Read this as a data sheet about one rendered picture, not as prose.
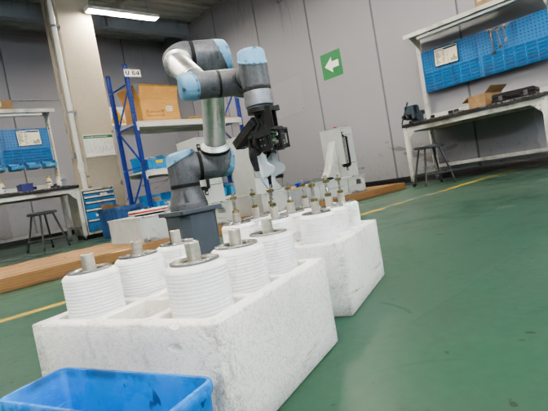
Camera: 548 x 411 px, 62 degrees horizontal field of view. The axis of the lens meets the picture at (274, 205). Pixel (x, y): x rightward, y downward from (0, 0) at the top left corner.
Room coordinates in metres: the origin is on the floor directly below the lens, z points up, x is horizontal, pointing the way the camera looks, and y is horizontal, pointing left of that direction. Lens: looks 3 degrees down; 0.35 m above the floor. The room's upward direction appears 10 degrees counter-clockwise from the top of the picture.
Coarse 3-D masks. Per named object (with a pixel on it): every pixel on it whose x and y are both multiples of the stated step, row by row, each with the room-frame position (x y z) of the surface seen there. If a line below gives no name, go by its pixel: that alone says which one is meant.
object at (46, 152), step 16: (0, 112) 5.98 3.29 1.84; (16, 112) 6.11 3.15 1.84; (32, 112) 6.24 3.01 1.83; (48, 112) 6.45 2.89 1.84; (32, 128) 6.47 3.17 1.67; (48, 128) 6.60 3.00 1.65; (0, 144) 6.18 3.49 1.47; (16, 144) 6.31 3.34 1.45; (48, 144) 6.59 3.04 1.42; (0, 160) 6.16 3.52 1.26; (16, 160) 6.29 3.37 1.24; (32, 160) 6.42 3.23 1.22; (48, 160) 6.56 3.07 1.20; (16, 192) 5.65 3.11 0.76; (32, 192) 5.77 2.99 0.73; (48, 192) 5.92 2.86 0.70; (64, 192) 6.06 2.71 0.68; (64, 208) 6.61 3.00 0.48; (80, 208) 6.15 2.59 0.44; (16, 240) 6.15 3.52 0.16
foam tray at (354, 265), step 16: (368, 224) 1.32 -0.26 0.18; (336, 240) 1.12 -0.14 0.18; (352, 240) 1.16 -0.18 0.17; (368, 240) 1.30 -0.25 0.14; (304, 256) 1.11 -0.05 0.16; (320, 256) 1.09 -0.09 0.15; (336, 256) 1.07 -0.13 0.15; (352, 256) 1.14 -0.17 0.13; (368, 256) 1.27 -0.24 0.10; (336, 272) 1.08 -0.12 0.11; (352, 272) 1.12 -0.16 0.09; (368, 272) 1.24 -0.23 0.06; (336, 288) 1.08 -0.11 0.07; (352, 288) 1.10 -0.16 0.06; (368, 288) 1.22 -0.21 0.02; (336, 304) 1.08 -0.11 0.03; (352, 304) 1.08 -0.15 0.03
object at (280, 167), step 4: (272, 152) 1.22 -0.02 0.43; (268, 156) 1.23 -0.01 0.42; (272, 156) 1.23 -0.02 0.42; (276, 156) 1.22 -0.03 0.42; (268, 160) 1.22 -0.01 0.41; (272, 160) 1.23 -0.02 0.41; (276, 160) 1.22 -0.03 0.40; (272, 164) 1.23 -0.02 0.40; (276, 164) 1.22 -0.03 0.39; (280, 164) 1.21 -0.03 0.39; (284, 164) 1.20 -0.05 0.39; (276, 168) 1.22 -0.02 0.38; (280, 168) 1.21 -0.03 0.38; (284, 168) 1.21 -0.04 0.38; (276, 172) 1.22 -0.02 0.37; (280, 172) 1.21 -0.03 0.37; (268, 176) 1.23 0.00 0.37; (272, 176) 1.23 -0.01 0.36; (268, 180) 1.23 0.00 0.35; (272, 180) 1.23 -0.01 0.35; (272, 184) 1.22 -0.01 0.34
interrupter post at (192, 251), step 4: (184, 244) 0.68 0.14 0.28; (188, 244) 0.68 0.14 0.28; (192, 244) 0.68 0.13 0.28; (196, 244) 0.68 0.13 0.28; (184, 248) 0.68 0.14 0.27; (188, 248) 0.68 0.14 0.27; (192, 248) 0.68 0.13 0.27; (196, 248) 0.68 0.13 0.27; (188, 252) 0.68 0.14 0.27; (192, 252) 0.68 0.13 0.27; (196, 252) 0.68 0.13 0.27; (200, 252) 0.69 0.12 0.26; (188, 256) 0.68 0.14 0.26; (192, 256) 0.68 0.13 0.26; (196, 256) 0.68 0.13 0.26; (200, 256) 0.68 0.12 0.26; (188, 260) 0.68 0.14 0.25; (192, 260) 0.68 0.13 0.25; (196, 260) 0.68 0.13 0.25
